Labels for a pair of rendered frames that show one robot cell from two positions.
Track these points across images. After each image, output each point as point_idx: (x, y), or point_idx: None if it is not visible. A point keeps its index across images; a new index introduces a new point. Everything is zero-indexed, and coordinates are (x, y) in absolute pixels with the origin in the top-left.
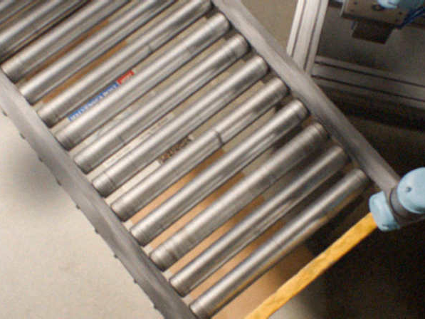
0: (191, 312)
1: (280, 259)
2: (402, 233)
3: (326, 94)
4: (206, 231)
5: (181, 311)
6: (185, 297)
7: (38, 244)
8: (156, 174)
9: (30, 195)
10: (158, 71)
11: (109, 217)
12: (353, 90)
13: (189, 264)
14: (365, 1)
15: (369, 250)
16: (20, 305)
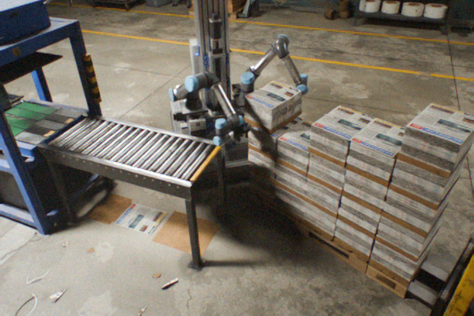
0: (180, 179)
1: (198, 164)
2: (244, 207)
3: (199, 177)
4: (175, 166)
5: (177, 180)
6: (182, 252)
7: (119, 261)
8: (156, 161)
9: (110, 249)
10: (147, 145)
11: (147, 171)
12: (207, 171)
13: (174, 173)
14: (194, 123)
15: (237, 215)
16: (119, 281)
